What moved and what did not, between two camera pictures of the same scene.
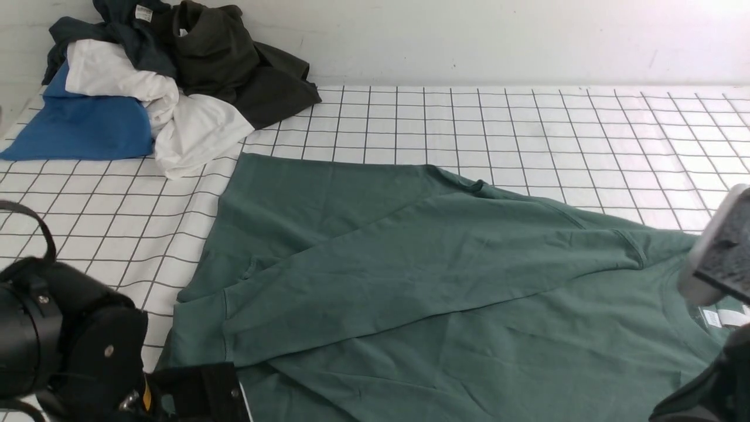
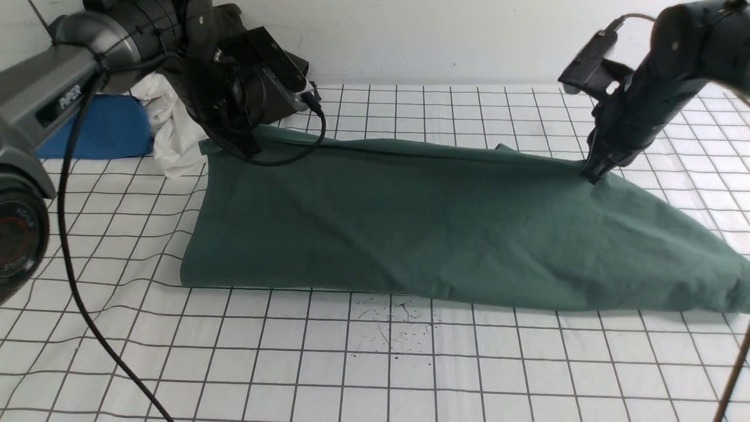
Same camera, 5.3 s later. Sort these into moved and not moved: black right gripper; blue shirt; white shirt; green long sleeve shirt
Moved: black right gripper; green long sleeve shirt
Not moved: white shirt; blue shirt
